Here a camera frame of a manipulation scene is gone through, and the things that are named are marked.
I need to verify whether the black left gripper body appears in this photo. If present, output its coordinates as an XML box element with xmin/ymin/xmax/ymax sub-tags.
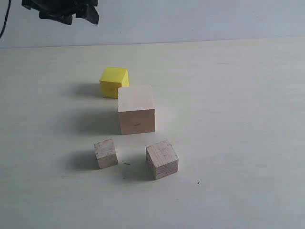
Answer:
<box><xmin>21</xmin><ymin>0</ymin><xmax>98</xmax><ymax>12</ymax></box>

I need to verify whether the yellow cube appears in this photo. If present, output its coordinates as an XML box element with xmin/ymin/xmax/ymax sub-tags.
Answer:
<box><xmin>99</xmin><ymin>67</ymin><xmax>130</xmax><ymax>99</ymax></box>

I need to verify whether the large light wooden cube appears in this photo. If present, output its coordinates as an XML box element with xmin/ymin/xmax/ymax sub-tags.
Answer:
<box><xmin>118</xmin><ymin>85</ymin><xmax>155</xmax><ymax>135</ymax></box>

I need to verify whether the medium wooden cube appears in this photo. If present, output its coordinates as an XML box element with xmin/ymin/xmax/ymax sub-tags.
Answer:
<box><xmin>146</xmin><ymin>141</ymin><xmax>179</xmax><ymax>180</ymax></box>

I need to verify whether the small wooden cube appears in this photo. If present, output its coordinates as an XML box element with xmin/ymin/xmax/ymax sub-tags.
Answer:
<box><xmin>93</xmin><ymin>139</ymin><xmax>118</xmax><ymax>169</ymax></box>

